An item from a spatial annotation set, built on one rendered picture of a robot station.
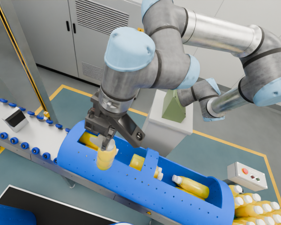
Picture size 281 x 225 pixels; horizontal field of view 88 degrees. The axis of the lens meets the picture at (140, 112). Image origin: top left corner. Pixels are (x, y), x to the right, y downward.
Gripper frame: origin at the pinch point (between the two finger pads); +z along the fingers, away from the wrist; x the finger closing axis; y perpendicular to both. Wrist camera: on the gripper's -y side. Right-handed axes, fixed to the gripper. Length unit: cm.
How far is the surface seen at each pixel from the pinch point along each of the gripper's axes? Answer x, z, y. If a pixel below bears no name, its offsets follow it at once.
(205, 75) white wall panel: -303, 97, -109
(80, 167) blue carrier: 1.8, 31.2, 8.4
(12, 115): -11, 45, 61
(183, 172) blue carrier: -23, 36, -47
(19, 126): -12, 57, 61
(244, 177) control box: -34, 26, -85
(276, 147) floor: -197, 109, -270
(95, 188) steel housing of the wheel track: 1, 59, -3
